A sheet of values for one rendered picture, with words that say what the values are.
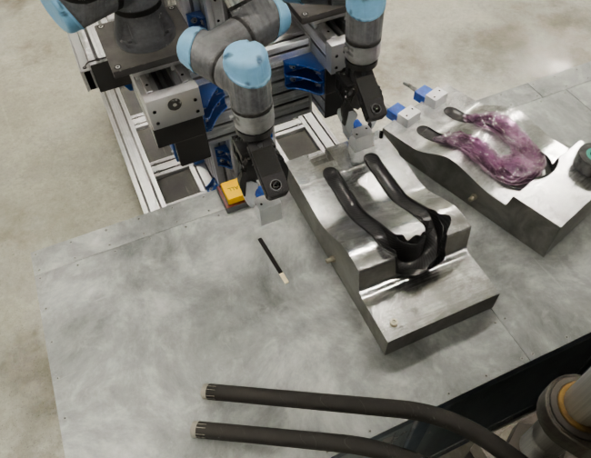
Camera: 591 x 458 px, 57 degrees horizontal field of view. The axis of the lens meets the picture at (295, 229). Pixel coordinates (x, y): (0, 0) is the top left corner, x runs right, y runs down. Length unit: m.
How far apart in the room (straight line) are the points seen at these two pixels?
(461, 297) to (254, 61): 0.61
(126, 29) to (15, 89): 1.99
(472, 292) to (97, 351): 0.77
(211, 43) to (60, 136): 2.04
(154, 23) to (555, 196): 1.00
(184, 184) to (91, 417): 1.28
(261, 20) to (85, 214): 1.67
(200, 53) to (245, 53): 0.10
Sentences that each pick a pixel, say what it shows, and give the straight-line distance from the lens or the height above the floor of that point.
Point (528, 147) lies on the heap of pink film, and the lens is 1.40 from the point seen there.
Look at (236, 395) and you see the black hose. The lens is 1.05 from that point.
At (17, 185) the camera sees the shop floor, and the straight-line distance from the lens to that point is 2.81.
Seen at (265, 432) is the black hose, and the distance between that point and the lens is 1.02.
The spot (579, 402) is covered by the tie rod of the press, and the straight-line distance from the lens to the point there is 0.85.
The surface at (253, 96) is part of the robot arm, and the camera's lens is 0.93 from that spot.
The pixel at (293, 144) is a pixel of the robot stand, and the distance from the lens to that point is 2.33.
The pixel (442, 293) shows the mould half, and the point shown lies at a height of 0.86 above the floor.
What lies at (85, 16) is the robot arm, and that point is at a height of 1.19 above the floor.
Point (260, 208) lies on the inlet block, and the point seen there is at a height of 0.96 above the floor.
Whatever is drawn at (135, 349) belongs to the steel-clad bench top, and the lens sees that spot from 1.18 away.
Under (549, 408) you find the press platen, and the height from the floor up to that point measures 1.04.
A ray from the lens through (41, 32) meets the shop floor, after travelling 3.78.
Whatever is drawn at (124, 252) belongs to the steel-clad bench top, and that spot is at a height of 0.80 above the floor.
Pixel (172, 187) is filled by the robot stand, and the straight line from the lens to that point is 2.23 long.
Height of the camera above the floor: 1.82
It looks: 53 degrees down
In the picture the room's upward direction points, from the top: 3 degrees counter-clockwise
